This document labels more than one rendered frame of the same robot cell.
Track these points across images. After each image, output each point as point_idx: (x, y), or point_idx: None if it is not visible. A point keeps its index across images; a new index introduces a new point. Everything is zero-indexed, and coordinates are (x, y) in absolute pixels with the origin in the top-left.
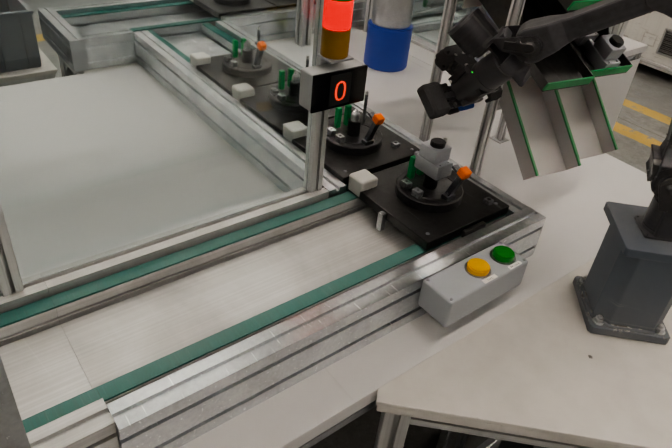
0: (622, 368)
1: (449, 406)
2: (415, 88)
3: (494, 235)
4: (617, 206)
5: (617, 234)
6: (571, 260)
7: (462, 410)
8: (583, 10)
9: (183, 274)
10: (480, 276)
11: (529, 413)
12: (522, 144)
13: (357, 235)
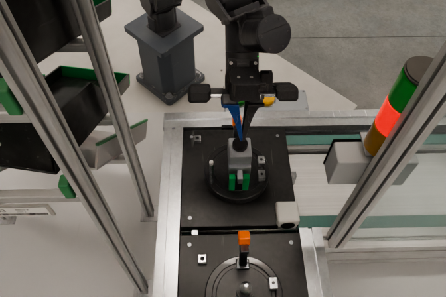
0: (212, 59)
1: (321, 86)
2: None
3: (223, 117)
4: (160, 48)
5: (190, 37)
6: (147, 118)
7: (316, 82)
8: None
9: None
10: None
11: (284, 66)
12: (137, 130)
13: (310, 190)
